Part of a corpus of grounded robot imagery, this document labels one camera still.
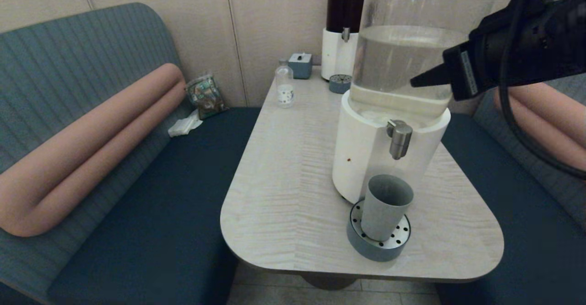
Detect grey plastic cup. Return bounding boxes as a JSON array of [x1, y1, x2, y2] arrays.
[[361, 174, 414, 241]]

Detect pink bolster cushion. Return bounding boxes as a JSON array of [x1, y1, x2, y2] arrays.
[[0, 63, 187, 238], [494, 82, 586, 173]]

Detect small blue steel drip tray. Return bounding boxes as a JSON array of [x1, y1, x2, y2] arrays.
[[329, 75, 352, 95]]

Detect dark drink dispenser white base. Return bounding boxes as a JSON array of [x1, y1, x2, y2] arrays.
[[320, 0, 367, 82]]

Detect clear water dispenser white base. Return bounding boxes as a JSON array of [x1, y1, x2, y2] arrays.
[[332, 0, 504, 205]]

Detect blue-grey tissue box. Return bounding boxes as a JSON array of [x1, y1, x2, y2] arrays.
[[288, 53, 313, 80]]

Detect clear plastic bottle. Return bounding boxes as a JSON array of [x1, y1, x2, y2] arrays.
[[275, 60, 295, 109]]

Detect large blue steel drip tray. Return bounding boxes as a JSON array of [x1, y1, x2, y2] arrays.
[[347, 199, 411, 262]]

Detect teal empty bench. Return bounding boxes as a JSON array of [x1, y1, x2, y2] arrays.
[[435, 74, 586, 305]]

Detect crinkled snack bag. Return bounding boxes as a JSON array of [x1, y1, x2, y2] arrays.
[[185, 73, 227, 121]]

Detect white crumpled tissue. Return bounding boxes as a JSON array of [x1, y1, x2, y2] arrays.
[[168, 110, 203, 138]]

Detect teal bench with snack bag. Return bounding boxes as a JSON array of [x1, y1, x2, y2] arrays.
[[0, 2, 261, 305]]

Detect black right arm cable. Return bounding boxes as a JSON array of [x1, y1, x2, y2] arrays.
[[498, 0, 586, 180]]

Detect table pedestal leg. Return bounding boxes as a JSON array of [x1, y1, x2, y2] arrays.
[[300, 274, 362, 291]]

